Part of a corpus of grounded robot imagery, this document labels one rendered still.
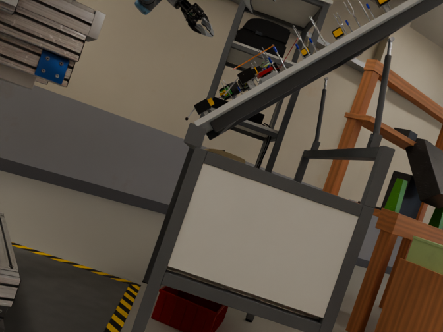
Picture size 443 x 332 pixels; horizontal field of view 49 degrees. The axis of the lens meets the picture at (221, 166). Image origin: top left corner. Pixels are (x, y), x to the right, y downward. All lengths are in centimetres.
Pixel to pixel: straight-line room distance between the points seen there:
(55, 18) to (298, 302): 118
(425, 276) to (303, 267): 170
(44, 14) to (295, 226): 103
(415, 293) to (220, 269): 187
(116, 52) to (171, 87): 72
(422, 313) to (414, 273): 23
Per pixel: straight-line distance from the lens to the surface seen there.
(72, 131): 526
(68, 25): 169
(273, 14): 342
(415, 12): 187
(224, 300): 157
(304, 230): 156
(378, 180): 161
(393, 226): 337
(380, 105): 178
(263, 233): 154
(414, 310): 323
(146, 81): 544
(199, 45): 569
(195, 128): 151
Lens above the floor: 78
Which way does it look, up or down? level
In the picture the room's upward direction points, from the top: 19 degrees clockwise
